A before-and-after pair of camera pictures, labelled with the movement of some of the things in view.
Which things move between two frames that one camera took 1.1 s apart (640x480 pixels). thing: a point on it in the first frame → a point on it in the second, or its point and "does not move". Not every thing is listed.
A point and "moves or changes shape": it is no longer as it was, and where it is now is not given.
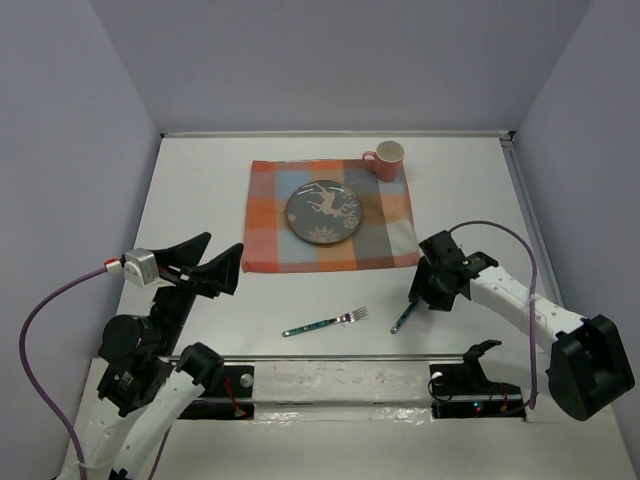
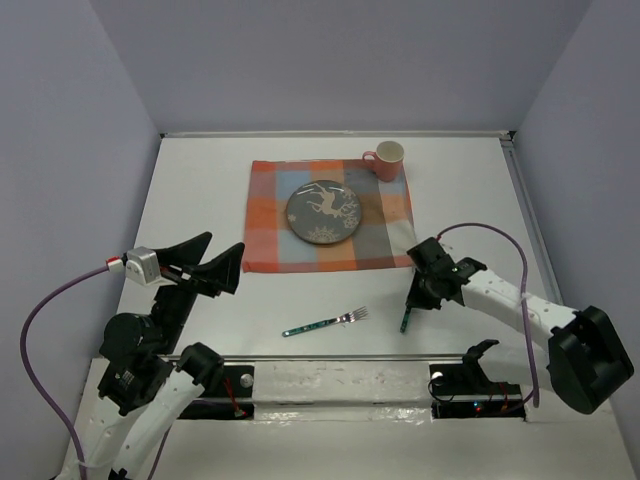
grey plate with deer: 323,211 does not move
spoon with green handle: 404,316 moves or changes shape
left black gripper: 210,276 does not move
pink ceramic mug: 388,160 does not move
